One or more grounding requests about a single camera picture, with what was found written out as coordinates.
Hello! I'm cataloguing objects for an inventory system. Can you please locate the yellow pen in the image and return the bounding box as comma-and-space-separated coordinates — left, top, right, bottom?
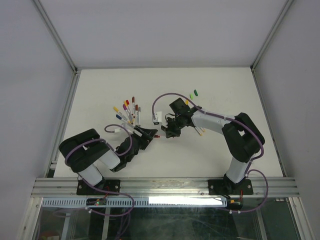
194, 127, 203, 136

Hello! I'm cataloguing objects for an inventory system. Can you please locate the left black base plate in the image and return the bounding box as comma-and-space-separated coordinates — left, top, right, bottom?
76, 179, 121, 196

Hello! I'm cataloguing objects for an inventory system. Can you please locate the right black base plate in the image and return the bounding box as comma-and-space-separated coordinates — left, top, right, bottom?
207, 178, 254, 196

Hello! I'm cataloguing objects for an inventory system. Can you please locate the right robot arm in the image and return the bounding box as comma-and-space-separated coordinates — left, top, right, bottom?
161, 98, 265, 194

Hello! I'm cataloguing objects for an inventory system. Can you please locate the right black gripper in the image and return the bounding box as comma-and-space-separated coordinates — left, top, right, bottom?
160, 114, 184, 138

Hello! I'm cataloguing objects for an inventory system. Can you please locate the white slotted cable duct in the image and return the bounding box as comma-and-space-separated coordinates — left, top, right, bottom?
42, 196, 227, 208

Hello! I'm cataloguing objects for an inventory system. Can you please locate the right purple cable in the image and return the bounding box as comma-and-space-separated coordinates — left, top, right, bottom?
151, 92, 270, 214

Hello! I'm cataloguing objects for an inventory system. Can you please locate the yellow cap marker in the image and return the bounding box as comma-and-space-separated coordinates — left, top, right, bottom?
113, 106, 130, 123

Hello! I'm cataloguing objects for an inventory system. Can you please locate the aluminium front rail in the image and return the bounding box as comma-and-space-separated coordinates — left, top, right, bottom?
31, 176, 300, 198

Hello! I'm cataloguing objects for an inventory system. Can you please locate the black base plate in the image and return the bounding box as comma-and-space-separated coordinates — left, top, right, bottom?
207, 178, 254, 196
76, 179, 121, 196

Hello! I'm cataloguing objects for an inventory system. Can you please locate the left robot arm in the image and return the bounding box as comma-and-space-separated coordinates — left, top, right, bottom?
58, 126, 158, 195

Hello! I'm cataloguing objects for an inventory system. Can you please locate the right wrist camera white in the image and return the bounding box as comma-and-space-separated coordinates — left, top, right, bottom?
152, 111, 162, 125

